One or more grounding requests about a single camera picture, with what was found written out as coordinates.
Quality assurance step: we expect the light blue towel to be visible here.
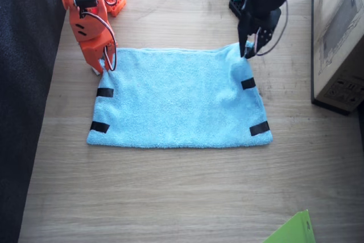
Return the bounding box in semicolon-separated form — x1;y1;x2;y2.
86;40;274;150

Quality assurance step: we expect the brown cardboard box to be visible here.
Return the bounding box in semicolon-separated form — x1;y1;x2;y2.
311;0;364;116

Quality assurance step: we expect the dark grey felt panel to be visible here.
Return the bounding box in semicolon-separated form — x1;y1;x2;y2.
0;0;69;243

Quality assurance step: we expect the green plastic folder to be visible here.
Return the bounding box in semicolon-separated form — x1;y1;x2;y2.
261;209;317;243

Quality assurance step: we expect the orange arm servo wire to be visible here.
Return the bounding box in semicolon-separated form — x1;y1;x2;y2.
101;17;118;72

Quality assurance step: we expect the black arm servo wire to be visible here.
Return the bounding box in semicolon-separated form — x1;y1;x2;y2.
254;0;289;56

